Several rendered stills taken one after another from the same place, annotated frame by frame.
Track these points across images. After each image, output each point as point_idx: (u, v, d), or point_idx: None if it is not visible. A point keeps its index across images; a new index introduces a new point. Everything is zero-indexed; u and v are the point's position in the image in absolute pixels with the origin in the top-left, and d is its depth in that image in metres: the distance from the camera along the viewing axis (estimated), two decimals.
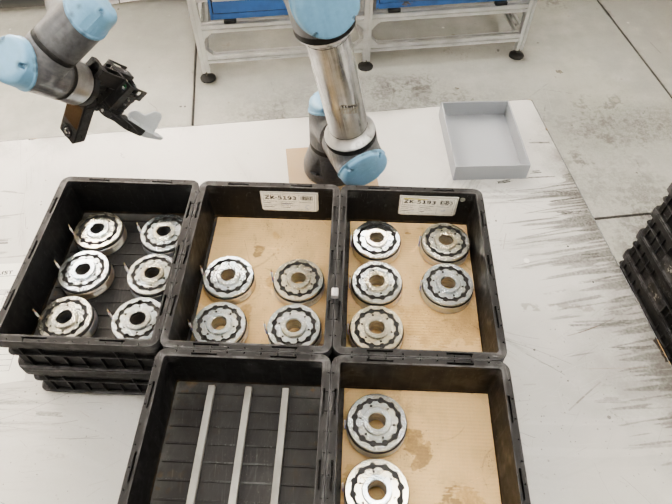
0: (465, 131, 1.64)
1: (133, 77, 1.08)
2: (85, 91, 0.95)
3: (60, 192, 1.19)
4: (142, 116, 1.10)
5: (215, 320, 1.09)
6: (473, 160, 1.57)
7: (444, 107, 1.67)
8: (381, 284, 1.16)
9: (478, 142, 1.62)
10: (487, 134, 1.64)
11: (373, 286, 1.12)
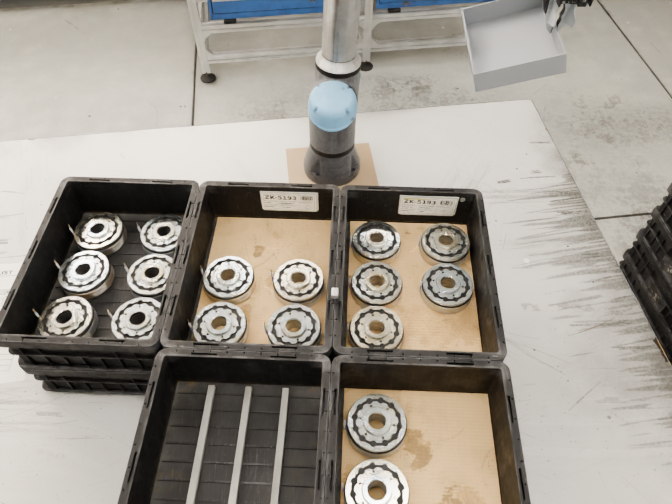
0: (493, 36, 1.41)
1: (578, 5, 1.21)
2: None
3: (60, 192, 1.19)
4: (554, 9, 1.26)
5: (215, 320, 1.09)
6: (501, 65, 1.34)
7: (466, 15, 1.45)
8: (381, 284, 1.16)
9: (508, 44, 1.37)
10: (519, 33, 1.39)
11: (373, 286, 1.12)
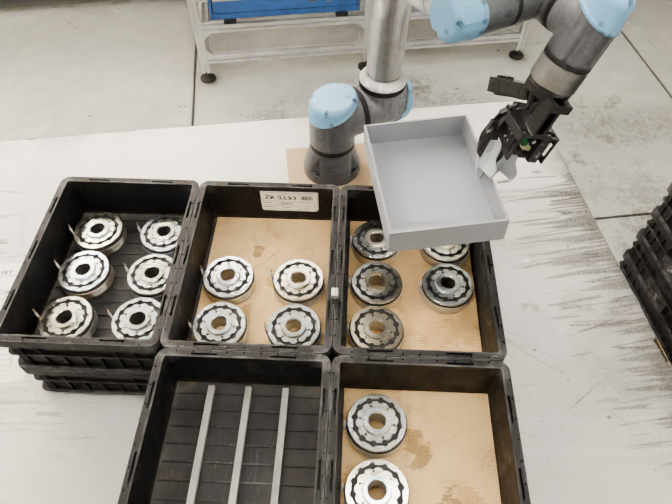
0: (405, 167, 1.07)
1: (528, 160, 0.92)
2: (542, 74, 0.83)
3: (60, 192, 1.19)
4: (493, 156, 0.96)
5: (215, 320, 1.09)
6: (419, 215, 1.00)
7: (369, 133, 1.09)
8: (381, 284, 1.16)
9: (425, 183, 1.04)
10: (438, 169, 1.07)
11: (373, 286, 1.12)
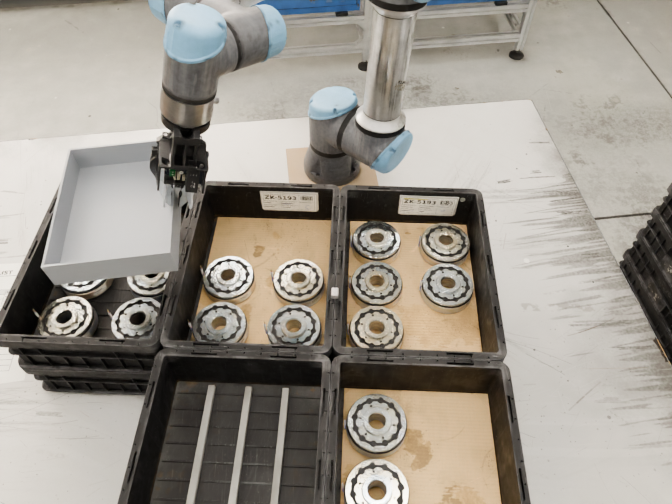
0: (109, 193, 1.03)
1: (185, 190, 0.88)
2: (161, 103, 0.79)
3: None
4: (163, 185, 0.92)
5: (215, 320, 1.09)
6: (101, 244, 0.96)
7: (78, 157, 1.05)
8: (381, 284, 1.16)
9: (122, 210, 1.01)
10: (141, 195, 1.03)
11: (373, 286, 1.12)
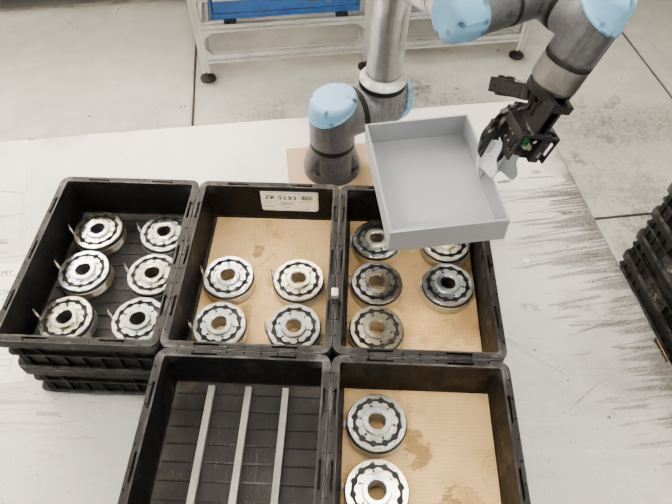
0: (406, 166, 1.07)
1: (528, 160, 0.92)
2: (543, 74, 0.83)
3: (60, 192, 1.19)
4: (494, 156, 0.96)
5: (215, 320, 1.09)
6: (420, 214, 1.00)
7: (371, 132, 1.09)
8: (381, 284, 1.16)
9: (426, 183, 1.05)
10: (438, 169, 1.07)
11: (373, 286, 1.12)
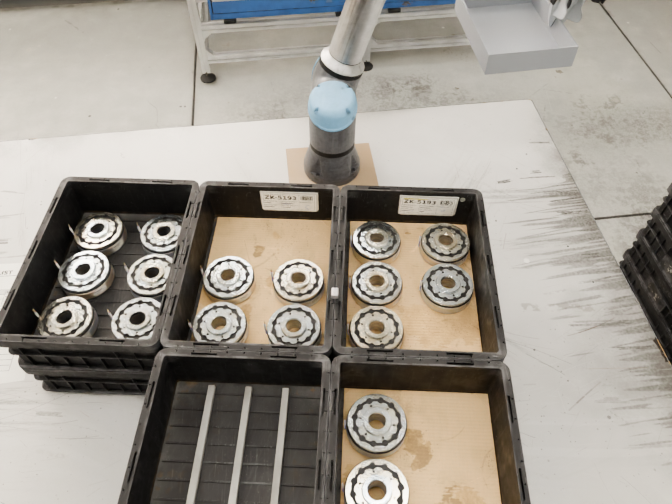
0: (489, 23, 1.37)
1: (593, 0, 1.22)
2: None
3: (60, 192, 1.19)
4: (564, 1, 1.26)
5: (215, 320, 1.09)
6: (505, 52, 1.30)
7: None
8: (381, 284, 1.16)
9: (507, 33, 1.34)
10: (515, 24, 1.37)
11: (373, 286, 1.12)
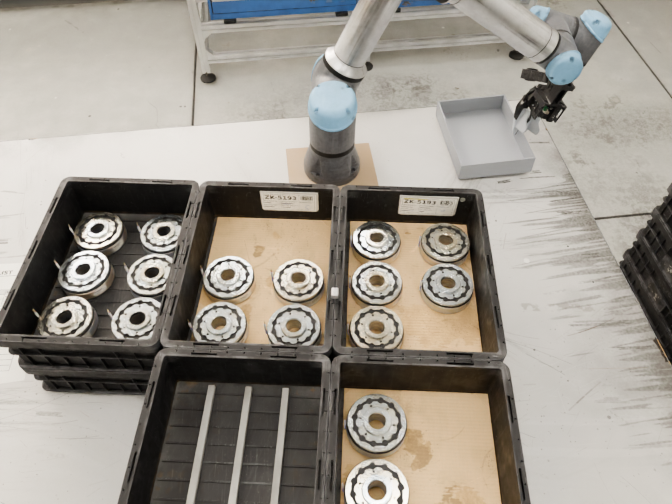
0: (464, 128, 1.63)
1: (547, 120, 1.48)
2: None
3: (60, 192, 1.19)
4: (525, 118, 1.52)
5: (215, 320, 1.09)
6: (476, 157, 1.56)
7: (440, 106, 1.65)
8: (381, 284, 1.16)
9: (479, 138, 1.61)
10: (486, 130, 1.63)
11: (373, 286, 1.12)
